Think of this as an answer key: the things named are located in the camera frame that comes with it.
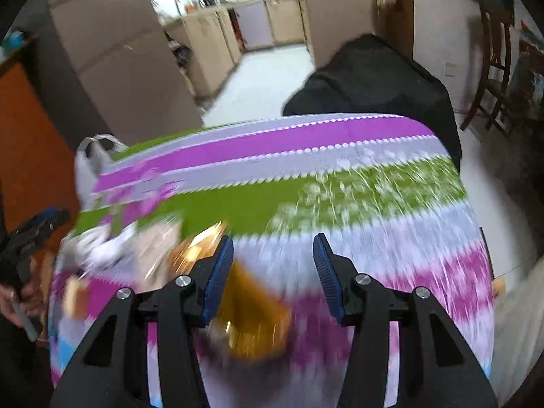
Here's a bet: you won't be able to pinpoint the beige refrigerator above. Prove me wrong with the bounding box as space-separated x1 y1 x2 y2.
45 0 205 150

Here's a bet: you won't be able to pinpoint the person's left hand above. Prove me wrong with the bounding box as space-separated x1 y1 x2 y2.
0 278 46 329

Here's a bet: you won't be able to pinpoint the white plastic bag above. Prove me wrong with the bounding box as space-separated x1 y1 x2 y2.
74 134 131 205

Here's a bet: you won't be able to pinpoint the black cloth cover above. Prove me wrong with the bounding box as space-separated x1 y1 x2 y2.
282 34 463 176

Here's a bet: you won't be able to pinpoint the purple floral printed tablecloth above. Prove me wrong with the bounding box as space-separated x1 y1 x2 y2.
48 112 496 408

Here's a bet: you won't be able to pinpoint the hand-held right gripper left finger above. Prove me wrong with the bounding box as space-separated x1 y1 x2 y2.
50 235 236 408

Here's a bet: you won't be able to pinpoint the golden snack wrapper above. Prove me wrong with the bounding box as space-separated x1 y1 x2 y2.
169 220 295 363

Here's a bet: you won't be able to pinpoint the lower kitchen cabinets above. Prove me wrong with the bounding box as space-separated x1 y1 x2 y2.
163 0 384 99

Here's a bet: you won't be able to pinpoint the dark wooden chair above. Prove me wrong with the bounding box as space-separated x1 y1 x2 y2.
461 0 517 137

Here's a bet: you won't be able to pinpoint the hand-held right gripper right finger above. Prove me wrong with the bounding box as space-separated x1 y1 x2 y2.
312 233 499 408

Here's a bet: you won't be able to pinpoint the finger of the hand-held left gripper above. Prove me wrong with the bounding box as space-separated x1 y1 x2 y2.
23 207 72 239

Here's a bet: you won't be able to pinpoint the orange wooden cabinet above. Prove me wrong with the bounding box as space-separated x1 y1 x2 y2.
0 60 82 239

